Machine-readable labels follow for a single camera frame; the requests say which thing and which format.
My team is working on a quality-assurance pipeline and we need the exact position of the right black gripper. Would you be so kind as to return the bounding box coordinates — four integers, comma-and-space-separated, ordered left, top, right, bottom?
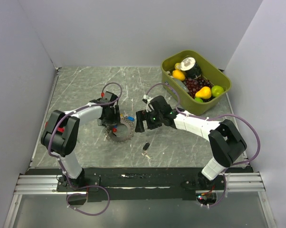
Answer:
135, 108, 163, 133

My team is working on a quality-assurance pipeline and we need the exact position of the large metal keyring with keys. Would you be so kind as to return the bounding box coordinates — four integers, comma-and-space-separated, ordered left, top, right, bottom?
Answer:
104, 114, 134, 143

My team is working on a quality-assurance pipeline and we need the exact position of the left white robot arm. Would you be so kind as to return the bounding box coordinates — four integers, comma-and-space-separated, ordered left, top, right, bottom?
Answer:
41, 91, 120, 191

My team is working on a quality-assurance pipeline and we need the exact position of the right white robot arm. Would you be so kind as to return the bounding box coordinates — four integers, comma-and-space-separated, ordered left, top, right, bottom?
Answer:
135, 95, 247, 190

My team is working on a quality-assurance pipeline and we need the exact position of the loose black-headed key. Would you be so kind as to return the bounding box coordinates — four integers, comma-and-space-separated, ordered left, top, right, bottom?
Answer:
142, 142, 150, 159

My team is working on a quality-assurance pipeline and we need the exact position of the olive green plastic bin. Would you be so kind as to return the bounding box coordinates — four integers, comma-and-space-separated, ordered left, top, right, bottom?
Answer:
161, 50, 231, 115

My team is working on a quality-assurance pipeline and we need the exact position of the orange fruit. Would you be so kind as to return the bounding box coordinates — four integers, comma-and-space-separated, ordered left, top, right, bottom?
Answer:
172, 69, 186, 81

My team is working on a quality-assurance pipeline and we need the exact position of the dark red grapes bunch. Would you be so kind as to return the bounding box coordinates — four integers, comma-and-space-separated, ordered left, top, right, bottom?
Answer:
183, 76, 214, 102

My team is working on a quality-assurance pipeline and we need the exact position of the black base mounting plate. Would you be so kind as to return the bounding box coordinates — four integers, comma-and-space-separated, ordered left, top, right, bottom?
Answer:
57, 167, 225, 202

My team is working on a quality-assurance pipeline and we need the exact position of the yellow pear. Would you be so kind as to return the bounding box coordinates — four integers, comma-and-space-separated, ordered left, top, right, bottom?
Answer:
195, 86, 212, 99

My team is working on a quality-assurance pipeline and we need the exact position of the black can with white lid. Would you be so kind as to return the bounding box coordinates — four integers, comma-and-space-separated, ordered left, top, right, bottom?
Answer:
180, 56, 202, 79

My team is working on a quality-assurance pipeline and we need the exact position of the green lime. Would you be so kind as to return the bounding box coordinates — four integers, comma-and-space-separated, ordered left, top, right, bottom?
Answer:
211, 85, 225, 97

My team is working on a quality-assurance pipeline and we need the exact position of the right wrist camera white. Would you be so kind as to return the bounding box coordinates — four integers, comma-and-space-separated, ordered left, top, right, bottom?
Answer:
143, 95, 153, 112

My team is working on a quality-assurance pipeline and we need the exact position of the aluminium rail frame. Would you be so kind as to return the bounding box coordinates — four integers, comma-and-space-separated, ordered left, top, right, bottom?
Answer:
14, 166, 266, 195

